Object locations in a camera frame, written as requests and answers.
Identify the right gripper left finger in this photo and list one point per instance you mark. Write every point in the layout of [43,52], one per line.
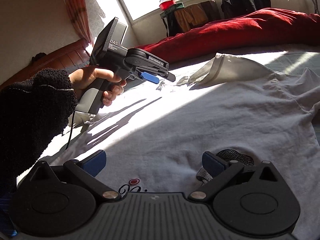
[73,181]

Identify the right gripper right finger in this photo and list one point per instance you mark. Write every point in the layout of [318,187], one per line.
[232,179]

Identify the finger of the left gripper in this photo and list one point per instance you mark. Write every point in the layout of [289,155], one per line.
[148,77]
[156,71]

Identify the white printed t-shirt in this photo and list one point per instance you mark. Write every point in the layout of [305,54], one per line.
[154,140]

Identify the person's left hand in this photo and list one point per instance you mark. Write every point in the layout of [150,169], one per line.
[93,77]

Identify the orange cloth on chair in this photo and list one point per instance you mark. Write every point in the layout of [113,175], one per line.
[190,17]

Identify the red plastic bowl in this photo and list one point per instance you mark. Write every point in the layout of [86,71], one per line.
[166,4]

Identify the orange red curtain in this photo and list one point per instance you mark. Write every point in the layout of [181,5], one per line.
[77,13]

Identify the red rolled duvet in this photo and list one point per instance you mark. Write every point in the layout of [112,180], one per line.
[265,27]

